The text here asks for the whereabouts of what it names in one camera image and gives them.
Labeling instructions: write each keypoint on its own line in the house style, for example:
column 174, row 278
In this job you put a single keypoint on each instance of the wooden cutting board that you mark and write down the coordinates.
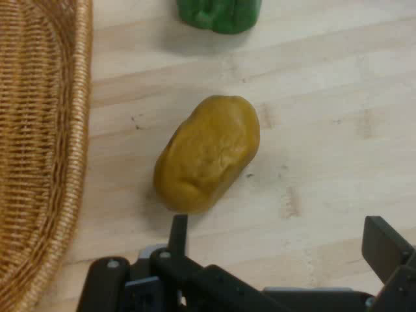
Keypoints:
column 325, row 130

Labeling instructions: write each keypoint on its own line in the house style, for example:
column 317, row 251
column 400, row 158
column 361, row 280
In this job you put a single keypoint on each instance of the green toy bell pepper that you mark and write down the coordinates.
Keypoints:
column 219, row 14

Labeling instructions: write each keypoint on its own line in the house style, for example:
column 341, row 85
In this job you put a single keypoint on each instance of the woven wicker basket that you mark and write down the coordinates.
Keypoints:
column 39, row 146

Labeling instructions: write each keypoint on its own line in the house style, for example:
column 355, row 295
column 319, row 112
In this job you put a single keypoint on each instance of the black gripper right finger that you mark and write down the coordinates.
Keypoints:
column 385, row 247

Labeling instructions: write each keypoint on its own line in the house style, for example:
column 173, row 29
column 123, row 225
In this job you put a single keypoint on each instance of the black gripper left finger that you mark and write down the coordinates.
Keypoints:
column 182, row 279

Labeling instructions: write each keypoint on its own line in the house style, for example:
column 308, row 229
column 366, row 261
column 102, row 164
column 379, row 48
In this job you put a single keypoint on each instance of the orange yellow fruit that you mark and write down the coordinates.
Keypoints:
column 208, row 156

